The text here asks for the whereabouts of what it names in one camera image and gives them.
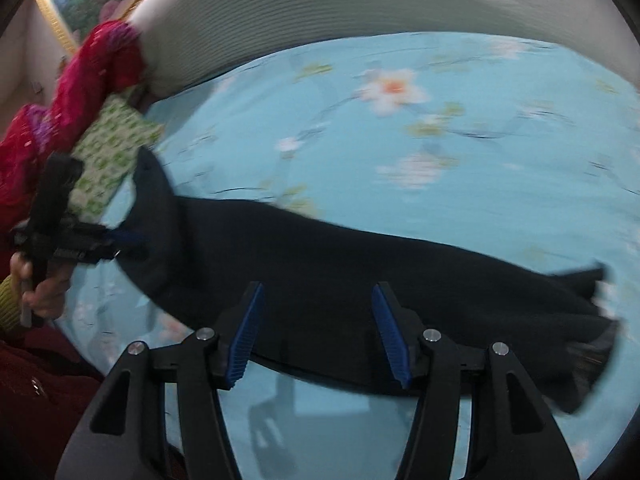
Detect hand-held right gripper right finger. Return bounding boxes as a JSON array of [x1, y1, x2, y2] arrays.
[[371, 281, 582, 480]]

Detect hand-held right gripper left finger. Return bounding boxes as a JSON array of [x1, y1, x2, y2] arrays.
[[54, 281, 265, 480]]

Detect black pants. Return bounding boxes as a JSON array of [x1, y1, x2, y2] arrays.
[[120, 147, 621, 413]]

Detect person's left forearm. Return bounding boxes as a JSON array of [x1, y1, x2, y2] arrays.
[[0, 277, 23, 333]]

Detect person's left hand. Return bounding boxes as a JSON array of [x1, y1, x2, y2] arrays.
[[10, 252, 69, 321]]

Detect green checked pillow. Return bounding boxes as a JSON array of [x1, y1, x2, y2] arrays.
[[67, 92, 166, 223]]

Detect red patterned quilt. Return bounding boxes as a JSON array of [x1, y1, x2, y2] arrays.
[[0, 20, 148, 251]]

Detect blue floral bed sheet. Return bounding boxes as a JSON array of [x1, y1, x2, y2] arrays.
[[55, 32, 640, 480]]

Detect person's dark red clothing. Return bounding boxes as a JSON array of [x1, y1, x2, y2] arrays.
[[0, 325, 186, 480]]

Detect grey striped pillow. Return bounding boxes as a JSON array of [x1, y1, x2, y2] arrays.
[[127, 0, 640, 101]]

